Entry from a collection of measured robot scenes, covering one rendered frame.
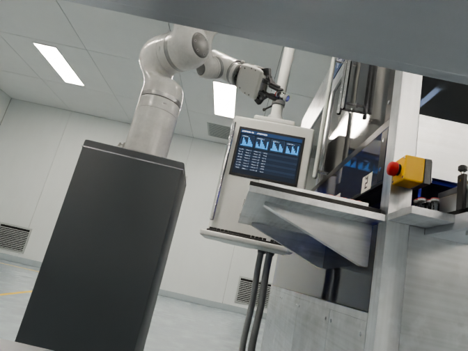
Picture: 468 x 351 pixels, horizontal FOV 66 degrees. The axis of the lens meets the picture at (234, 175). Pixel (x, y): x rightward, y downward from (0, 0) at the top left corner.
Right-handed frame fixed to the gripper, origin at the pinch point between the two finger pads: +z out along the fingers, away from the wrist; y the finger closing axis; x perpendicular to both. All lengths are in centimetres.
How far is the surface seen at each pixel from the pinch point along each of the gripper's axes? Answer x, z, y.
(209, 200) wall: -326, -307, 334
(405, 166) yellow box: -6.1, 44.4, 3.9
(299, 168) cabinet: -79, -24, 57
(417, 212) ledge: 2, 54, 10
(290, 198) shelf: 11.3, 24.8, 22.4
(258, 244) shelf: -31, -5, 80
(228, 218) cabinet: -41, -34, 89
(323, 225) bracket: 0.2, 33.0, 30.3
